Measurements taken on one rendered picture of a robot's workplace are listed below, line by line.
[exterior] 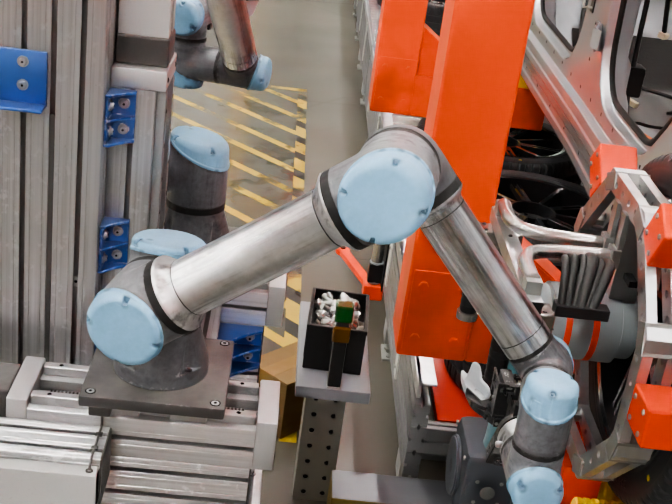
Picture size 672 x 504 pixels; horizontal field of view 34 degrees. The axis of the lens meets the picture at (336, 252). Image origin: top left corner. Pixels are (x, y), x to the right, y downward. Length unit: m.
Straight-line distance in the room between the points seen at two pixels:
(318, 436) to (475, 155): 0.87
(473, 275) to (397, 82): 2.76
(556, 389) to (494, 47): 0.97
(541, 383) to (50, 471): 0.73
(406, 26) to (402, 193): 2.90
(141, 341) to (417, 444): 1.36
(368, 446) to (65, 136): 1.63
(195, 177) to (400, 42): 2.24
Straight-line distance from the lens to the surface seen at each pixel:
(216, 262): 1.52
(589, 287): 1.87
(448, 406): 2.90
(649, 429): 1.83
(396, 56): 4.30
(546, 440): 1.57
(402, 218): 1.41
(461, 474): 2.52
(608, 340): 2.07
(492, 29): 2.31
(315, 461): 2.87
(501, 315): 1.62
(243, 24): 2.23
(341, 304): 2.44
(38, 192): 1.87
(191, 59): 2.40
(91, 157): 1.83
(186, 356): 1.77
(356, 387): 2.55
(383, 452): 3.16
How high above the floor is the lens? 1.74
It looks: 24 degrees down
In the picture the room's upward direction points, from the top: 8 degrees clockwise
